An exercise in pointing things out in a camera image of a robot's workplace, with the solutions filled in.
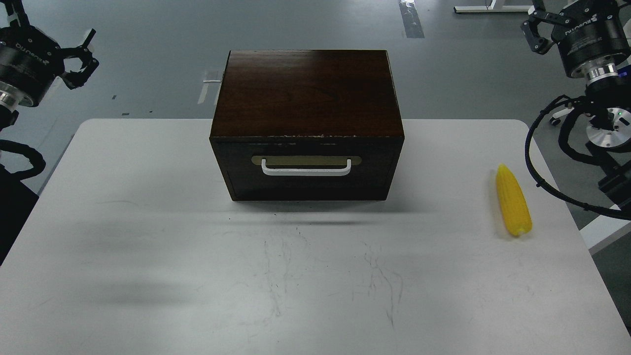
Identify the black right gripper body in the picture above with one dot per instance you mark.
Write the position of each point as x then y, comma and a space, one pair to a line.
591, 36

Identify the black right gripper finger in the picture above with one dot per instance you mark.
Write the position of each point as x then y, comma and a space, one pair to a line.
537, 43
576, 5

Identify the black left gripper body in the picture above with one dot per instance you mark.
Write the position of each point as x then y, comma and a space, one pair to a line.
29, 61

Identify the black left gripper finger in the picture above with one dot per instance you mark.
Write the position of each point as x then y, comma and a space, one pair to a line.
89, 64
16, 15

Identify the yellow corn cob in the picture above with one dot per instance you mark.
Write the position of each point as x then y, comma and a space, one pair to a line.
515, 212

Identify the dark wooden drawer front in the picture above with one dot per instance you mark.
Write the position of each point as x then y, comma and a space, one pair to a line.
373, 166

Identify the white drawer handle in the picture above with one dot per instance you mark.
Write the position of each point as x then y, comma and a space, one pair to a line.
306, 172

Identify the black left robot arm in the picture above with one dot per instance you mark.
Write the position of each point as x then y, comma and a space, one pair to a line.
10, 97

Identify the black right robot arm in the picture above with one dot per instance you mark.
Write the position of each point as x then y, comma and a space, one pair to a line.
599, 125

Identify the dark wooden drawer cabinet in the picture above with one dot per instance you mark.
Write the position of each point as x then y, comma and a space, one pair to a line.
304, 96

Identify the white desk leg base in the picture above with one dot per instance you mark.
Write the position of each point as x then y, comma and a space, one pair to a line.
495, 6

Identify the white office chair base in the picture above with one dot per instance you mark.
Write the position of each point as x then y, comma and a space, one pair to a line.
557, 117

